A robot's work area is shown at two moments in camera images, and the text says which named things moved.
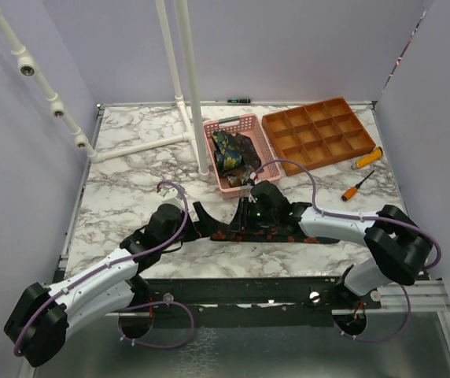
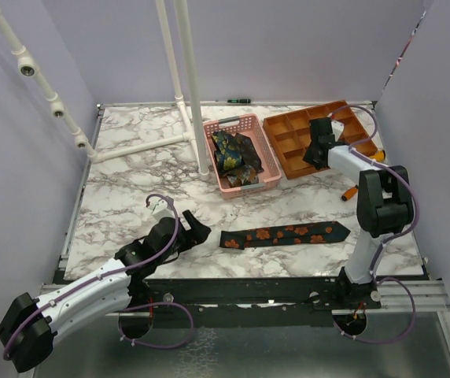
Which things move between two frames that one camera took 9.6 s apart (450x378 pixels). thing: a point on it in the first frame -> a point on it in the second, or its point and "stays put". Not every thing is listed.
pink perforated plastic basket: [249, 125] stays put
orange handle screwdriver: [351, 192] stays put
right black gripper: [243, 220] -> [307, 157]
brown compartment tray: [317, 133] stays put
